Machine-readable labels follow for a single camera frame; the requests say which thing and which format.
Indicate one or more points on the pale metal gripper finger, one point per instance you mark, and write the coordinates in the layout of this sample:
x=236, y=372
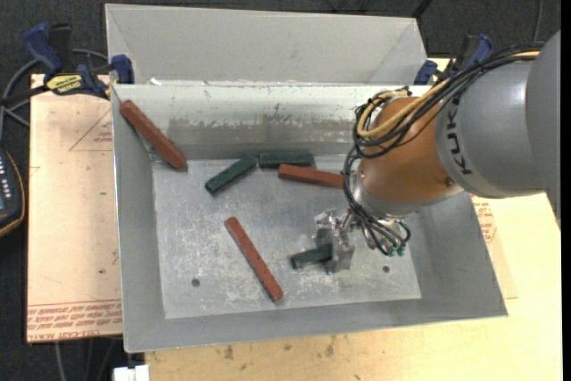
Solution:
x=342, y=258
x=322, y=239

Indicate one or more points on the dark green block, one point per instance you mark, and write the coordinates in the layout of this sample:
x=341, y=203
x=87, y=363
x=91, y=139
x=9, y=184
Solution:
x=231, y=175
x=286, y=159
x=310, y=257

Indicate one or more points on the red-brown flat block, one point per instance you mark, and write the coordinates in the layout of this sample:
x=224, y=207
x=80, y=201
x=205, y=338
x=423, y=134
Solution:
x=253, y=258
x=310, y=175
x=153, y=134

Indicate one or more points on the grey metal bin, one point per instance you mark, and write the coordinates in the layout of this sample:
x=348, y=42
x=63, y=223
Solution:
x=201, y=236

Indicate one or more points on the brown cardboard board red print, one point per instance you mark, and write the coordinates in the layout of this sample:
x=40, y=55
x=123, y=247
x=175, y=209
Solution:
x=71, y=192

